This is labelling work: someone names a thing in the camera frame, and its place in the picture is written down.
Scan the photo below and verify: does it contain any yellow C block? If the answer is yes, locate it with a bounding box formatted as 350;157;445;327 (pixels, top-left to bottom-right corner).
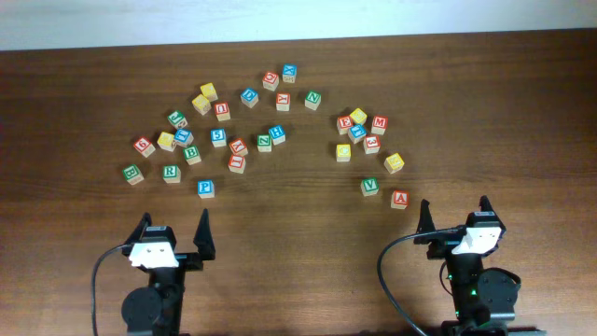
336;144;352;162

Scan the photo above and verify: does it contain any blue H block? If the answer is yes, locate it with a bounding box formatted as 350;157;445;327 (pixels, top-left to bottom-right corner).
269;125;286;146

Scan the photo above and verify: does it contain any blue F block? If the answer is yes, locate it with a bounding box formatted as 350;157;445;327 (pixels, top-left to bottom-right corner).
348;124;367;144

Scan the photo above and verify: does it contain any red 3 block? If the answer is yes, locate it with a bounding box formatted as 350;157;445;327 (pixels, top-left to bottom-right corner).
363;134;381;154

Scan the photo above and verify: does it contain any red Y block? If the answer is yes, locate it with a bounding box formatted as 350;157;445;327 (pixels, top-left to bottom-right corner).
229;138;248;157

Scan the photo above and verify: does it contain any green J block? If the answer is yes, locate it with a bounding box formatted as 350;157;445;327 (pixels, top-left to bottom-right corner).
167;110;187;130

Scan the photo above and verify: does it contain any yellow S block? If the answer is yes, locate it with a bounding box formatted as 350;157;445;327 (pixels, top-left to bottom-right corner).
383;152;405;175

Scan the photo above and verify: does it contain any yellow block left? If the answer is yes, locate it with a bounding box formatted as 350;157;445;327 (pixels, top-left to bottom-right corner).
157;132;176;152

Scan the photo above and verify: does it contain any red C block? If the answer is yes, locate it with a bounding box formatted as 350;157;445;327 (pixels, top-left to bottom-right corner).
262;71;280;91

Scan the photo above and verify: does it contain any green N block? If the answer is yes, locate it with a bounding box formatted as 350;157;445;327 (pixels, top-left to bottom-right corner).
305;91;321;110

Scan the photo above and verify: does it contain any green Z block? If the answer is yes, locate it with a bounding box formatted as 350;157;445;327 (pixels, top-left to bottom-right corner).
257;134;272;152

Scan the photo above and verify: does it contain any green V block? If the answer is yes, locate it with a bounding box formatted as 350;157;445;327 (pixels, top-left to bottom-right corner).
360;177;380;197

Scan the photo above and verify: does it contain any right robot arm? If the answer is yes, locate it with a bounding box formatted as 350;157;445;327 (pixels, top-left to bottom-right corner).
414;196;521;335

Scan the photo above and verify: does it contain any blue L block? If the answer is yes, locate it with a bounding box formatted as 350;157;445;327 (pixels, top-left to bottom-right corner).
174;129;194;147

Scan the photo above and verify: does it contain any blue P block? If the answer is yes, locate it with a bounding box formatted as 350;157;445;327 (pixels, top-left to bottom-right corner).
197;179;215;199

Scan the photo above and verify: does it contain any red K block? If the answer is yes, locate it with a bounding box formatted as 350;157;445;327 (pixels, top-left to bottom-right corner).
275;92;291;112

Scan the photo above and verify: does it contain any red M block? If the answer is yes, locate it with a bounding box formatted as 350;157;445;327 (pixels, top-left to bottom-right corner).
371;116;388;135

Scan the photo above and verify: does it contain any red A block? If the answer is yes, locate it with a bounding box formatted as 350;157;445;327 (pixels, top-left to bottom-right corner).
391;190;410;209

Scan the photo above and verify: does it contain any blue X block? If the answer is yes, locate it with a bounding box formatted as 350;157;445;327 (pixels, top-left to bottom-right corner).
282;63;298;83

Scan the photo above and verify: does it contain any red 6 block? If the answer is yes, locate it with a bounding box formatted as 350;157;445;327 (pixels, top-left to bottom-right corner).
133;136;155;158

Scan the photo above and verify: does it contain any red U block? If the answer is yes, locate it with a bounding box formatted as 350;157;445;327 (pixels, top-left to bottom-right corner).
214;102;231;121

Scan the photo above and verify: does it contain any red E block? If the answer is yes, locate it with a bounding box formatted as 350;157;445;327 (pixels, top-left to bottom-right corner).
337;116;354;135

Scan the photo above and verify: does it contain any yellow block right cluster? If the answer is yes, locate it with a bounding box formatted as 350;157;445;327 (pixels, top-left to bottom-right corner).
349;108;368;125

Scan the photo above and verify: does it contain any yellow block lower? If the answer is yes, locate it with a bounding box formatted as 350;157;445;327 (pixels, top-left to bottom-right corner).
191;94;211;116

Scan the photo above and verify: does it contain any yellow block upper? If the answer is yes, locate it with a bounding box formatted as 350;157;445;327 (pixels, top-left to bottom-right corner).
200;82;218;102

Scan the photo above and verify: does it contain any green b block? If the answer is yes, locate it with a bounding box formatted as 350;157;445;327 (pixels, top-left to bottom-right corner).
122;164;145;186
183;146;201;165

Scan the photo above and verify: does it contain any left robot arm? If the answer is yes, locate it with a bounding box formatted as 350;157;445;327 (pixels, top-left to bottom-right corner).
121;210;215;336

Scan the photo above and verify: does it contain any blue 5 block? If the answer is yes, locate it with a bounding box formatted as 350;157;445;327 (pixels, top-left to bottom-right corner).
210;129;227;147

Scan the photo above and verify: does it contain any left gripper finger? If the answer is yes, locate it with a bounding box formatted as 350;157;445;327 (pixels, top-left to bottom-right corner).
124;213;152;245
193;209;215;260

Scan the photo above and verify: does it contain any blue D block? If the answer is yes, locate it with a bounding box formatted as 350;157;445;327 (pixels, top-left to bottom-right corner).
241;88;259;108

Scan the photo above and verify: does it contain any green B block left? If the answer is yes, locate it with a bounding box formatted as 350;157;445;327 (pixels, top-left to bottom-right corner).
122;164;145;186

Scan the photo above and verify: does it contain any green R block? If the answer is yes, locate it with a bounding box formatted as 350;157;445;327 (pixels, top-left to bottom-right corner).
162;165;181;184

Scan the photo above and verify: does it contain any green B block centre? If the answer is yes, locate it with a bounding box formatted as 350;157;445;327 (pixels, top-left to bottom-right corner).
183;146;201;165

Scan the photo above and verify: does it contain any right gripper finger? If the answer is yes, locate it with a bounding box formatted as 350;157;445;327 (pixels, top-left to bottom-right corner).
416;199;436;233
479;195;494;213

